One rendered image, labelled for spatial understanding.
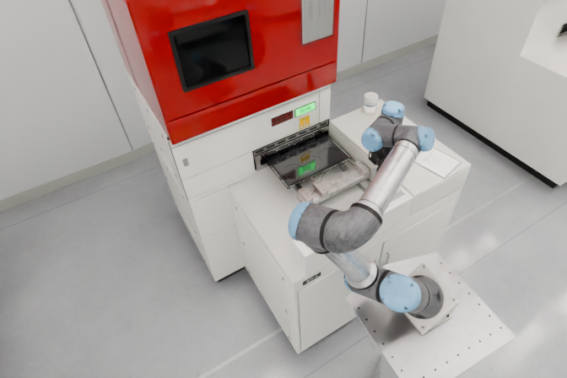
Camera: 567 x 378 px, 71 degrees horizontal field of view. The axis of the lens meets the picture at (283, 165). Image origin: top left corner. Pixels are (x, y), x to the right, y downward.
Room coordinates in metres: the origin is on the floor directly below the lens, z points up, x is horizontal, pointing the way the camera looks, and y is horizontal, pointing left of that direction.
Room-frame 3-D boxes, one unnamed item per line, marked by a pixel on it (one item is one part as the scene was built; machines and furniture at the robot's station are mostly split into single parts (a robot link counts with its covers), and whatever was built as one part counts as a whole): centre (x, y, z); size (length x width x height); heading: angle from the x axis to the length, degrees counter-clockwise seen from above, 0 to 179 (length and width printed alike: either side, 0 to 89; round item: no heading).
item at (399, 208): (1.01, -0.28, 0.89); 0.55 x 0.09 x 0.14; 118
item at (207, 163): (1.47, 0.11, 1.02); 0.82 x 0.03 x 0.40; 118
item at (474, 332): (0.66, -0.48, 0.75); 0.45 x 0.44 x 0.13; 24
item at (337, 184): (1.27, -0.23, 0.87); 0.36 x 0.08 x 0.03; 118
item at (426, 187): (1.45, -0.55, 0.89); 0.62 x 0.35 x 0.14; 28
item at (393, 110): (1.07, -0.38, 1.41); 0.09 x 0.08 x 0.11; 139
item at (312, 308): (1.30, -0.29, 0.41); 0.97 x 0.64 x 0.82; 118
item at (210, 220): (1.77, 0.27, 0.41); 0.82 x 0.71 x 0.82; 118
